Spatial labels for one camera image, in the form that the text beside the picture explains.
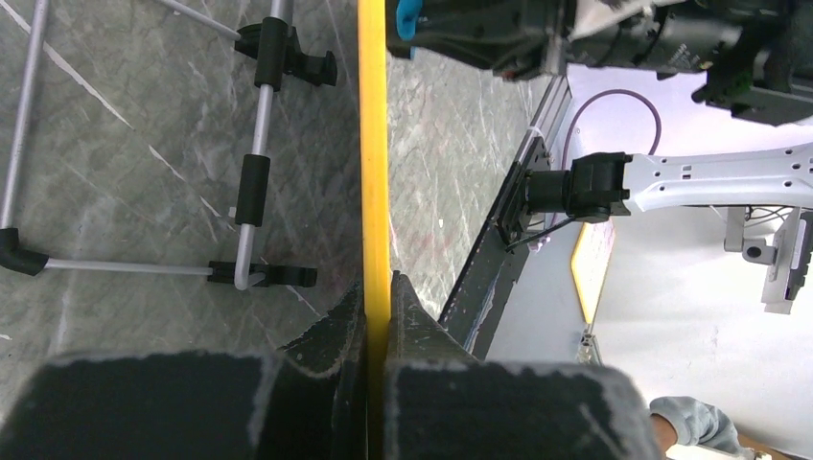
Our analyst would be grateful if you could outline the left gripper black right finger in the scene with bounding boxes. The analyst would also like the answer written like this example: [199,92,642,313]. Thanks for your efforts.
[383,272,662,459]

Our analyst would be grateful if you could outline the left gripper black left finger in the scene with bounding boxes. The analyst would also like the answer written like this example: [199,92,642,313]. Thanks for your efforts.
[1,285,364,459]

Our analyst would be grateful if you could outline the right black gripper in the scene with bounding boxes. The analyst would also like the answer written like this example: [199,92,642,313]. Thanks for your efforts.
[385,0,572,81]

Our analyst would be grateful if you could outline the yellow framed whiteboard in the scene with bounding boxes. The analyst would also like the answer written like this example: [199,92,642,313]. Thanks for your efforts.
[358,1,391,459]
[570,220,616,325]

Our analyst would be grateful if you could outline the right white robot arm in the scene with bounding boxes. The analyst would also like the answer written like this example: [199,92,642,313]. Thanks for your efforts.
[385,1,812,252]

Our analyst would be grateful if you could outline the grey gloved hand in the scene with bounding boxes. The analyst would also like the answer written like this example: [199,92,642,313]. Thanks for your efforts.
[649,396,746,455]

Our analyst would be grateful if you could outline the aluminium frame rail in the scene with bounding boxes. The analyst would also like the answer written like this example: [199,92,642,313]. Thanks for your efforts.
[514,77,571,163]

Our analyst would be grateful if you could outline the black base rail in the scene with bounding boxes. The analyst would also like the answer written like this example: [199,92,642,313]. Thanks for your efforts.
[438,136,554,362]

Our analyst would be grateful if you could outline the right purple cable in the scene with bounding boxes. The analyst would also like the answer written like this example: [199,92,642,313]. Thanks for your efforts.
[546,88,663,230]

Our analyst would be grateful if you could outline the silver wire whiteboard stand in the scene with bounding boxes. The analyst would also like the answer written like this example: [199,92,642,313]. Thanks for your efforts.
[1,1,337,290]

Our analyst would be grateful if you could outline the grey metal bracket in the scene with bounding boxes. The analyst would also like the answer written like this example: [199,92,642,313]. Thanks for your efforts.
[724,207,812,314]

